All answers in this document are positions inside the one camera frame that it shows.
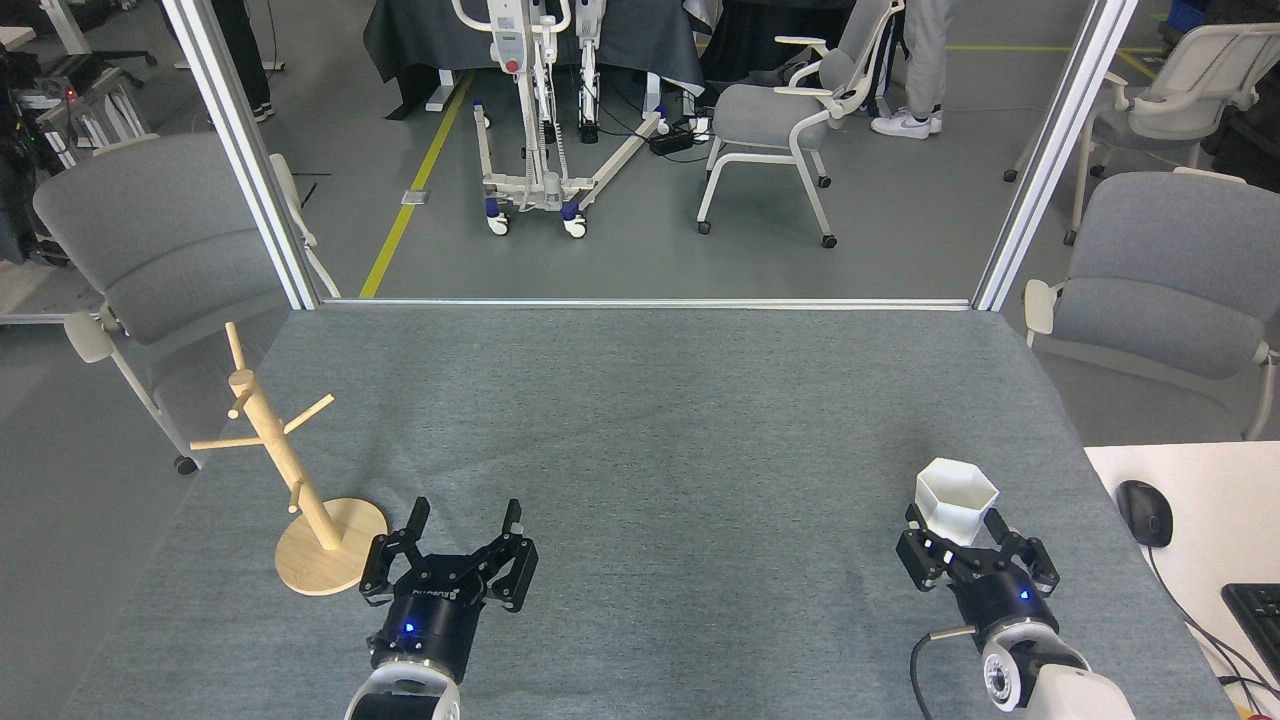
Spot silver frame post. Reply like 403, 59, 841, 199
160, 0, 323, 311
972, 0, 1141, 313

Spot wooden cup rack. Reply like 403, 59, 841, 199
190, 321, 389, 598

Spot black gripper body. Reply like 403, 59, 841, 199
945, 570, 1058, 646
368, 560, 496, 686

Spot white hexagonal cup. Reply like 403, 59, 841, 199
915, 457, 1001, 548

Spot grey chair with white frame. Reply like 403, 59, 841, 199
697, 0, 906, 249
1004, 22, 1280, 246

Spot grey chair with cream frame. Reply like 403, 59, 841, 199
1022, 168, 1280, 441
33, 133, 341, 476

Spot table with black cloth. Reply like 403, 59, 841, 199
363, 0, 706, 121

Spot metal equipment cart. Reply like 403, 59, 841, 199
12, 55, 151, 171

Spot white desk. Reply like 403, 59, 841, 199
1084, 441, 1280, 720

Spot silver table edge rail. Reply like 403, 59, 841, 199
320, 297, 973, 312

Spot white wheeled stand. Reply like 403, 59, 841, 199
450, 0, 671, 239

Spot black keyboard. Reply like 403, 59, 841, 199
1221, 583, 1280, 686

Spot black mouse cable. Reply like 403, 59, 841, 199
1143, 545, 1280, 693

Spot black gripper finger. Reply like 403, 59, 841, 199
985, 508, 1061, 599
478, 499, 539, 613
895, 503, 966, 591
359, 497, 432, 608

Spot black computer mouse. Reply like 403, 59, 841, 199
1116, 480, 1174, 549

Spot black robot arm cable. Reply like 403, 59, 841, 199
910, 625, 976, 720

